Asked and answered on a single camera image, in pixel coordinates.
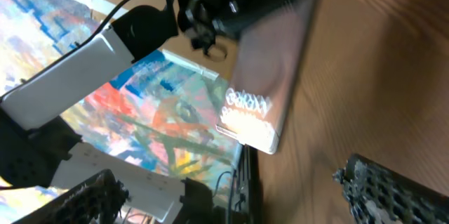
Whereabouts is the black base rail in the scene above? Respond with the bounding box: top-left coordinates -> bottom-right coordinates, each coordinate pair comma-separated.
225,145 -> 263,224

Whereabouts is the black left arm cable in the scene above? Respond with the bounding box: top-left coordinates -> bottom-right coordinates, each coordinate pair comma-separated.
20,0 -> 164,84

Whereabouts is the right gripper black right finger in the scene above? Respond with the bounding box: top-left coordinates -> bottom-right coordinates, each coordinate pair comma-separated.
333,154 -> 448,224

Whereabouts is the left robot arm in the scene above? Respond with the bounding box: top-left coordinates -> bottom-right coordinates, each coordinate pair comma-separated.
1,0 -> 290,223

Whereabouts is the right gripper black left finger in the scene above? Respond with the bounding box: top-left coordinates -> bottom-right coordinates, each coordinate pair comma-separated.
14,169 -> 129,224

